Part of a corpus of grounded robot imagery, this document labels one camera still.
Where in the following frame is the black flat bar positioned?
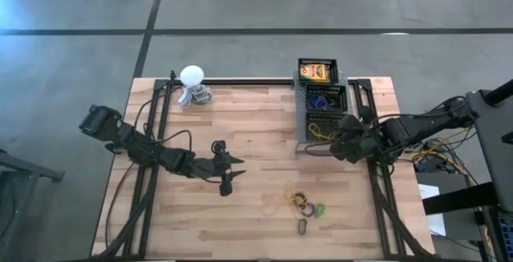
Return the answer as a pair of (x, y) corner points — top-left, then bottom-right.
(422, 180), (501, 216)

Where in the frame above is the grey metal stand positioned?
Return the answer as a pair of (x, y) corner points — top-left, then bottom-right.
(0, 148), (66, 255)

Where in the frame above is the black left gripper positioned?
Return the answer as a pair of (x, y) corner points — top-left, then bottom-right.
(178, 139), (247, 198)

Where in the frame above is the black pole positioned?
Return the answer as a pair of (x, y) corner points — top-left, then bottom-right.
(483, 79), (513, 107)

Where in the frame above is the white paper sheet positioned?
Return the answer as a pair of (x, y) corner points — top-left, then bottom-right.
(416, 183), (447, 237)

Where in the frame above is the yellow green crayon box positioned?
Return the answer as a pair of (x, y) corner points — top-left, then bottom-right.
(299, 62), (331, 83)

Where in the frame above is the brown cable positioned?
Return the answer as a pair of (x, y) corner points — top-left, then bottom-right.
(103, 161), (136, 252)

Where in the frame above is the white coiled lamp cable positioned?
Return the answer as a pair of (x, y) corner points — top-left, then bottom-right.
(176, 83), (214, 110)

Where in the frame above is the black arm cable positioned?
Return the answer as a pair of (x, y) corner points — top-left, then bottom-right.
(134, 93), (193, 153)

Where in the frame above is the white mushroom lamp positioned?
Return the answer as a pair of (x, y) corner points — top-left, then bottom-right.
(179, 64), (205, 87)

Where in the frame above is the black aluminium table frame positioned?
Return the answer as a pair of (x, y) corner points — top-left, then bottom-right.
(91, 71), (436, 261)

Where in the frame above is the yellow and black cable bundle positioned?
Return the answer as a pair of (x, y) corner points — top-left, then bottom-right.
(409, 125), (480, 187)

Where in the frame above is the grey perforated metal shelf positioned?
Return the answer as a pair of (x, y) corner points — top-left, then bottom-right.
(293, 68), (357, 158)

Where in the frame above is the black coil hair tie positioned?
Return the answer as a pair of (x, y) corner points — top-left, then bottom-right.
(291, 191), (307, 208)

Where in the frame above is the computer screen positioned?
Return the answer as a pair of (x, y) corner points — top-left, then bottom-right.
(498, 209), (513, 257)

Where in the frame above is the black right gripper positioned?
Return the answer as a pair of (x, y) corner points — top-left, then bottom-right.
(328, 113), (389, 166)

